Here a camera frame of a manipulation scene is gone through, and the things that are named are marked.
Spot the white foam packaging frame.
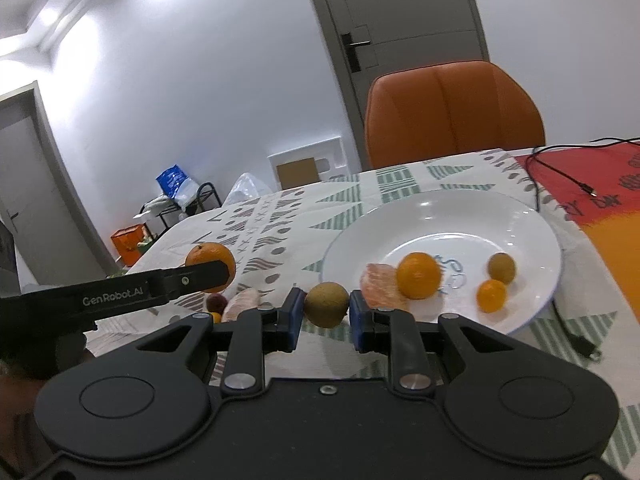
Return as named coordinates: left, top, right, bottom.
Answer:
left=268, top=136, right=349, bottom=190

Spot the small orange kumquat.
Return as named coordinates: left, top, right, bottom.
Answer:
left=476, top=278, right=508, bottom=313

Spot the brown green round fruit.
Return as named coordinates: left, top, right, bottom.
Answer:
left=304, top=282, right=349, bottom=328

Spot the dark red small apple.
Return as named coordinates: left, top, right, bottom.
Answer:
left=205, top=294, right=228, bottom=315

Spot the peeled pomelo segment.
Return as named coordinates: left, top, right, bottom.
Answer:
left=360, top=263, right=409, bottom=311
left=221, top=288, right=260, bottom=323

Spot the black usb cable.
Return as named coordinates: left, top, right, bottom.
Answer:
left=524, top=135, right=640, bottom=361

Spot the large orange mandarin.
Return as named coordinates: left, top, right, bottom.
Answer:
left=396, top=252, right=442, bottom=300

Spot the person's left hand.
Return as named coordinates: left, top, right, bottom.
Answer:
left=1, top=361, right=65, bottom=479

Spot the green yellow round fruit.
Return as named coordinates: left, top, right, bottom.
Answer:
left=487, top=252, right=516, bottom=285

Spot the grey left door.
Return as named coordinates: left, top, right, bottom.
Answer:
left=1, top=82, right=117, bottom=285

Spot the patterned white tablecloth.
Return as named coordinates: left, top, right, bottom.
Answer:
left=81, top=146, right=640, bottom=480

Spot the orange leather chair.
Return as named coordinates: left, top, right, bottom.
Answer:
left=364, top=61, right=546, bottom=169

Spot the red orange cat mat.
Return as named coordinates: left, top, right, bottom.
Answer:
left=515, top=138, right=639, bottom=314

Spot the grey door with handle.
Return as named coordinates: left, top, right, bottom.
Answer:
left=311, top=0, right=489, bottom=168

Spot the clear plastic bag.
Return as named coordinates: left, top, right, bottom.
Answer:
left=222, top=172, right=273, bottom=207

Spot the orange storage box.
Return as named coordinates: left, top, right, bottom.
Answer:
left=111, top=224, right=153, bottom=268

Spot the white enamel bowl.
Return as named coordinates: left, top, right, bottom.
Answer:
left=320, top=190, right=562, bottom=334

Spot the blue white plastic bag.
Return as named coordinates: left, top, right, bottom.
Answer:
left=156, top=165, right=200, bottom=210

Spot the black metal rack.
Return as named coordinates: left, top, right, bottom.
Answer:
left=134, top=182, right=222, bottom=238

